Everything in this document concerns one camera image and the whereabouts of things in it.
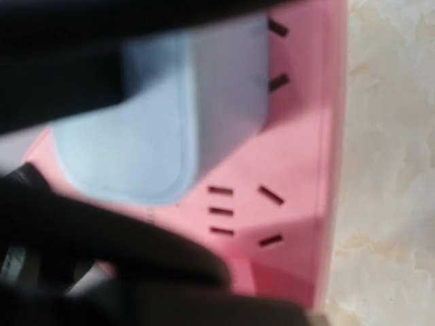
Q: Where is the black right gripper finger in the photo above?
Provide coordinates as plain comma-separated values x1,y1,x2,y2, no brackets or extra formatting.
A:
0,0,307,137
1,164,326,325

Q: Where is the light blue plug adapter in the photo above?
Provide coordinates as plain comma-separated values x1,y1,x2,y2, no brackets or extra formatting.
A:
52,13,268,206

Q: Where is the pink triangular power strip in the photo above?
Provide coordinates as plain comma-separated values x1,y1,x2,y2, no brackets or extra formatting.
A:
23,1,347,310

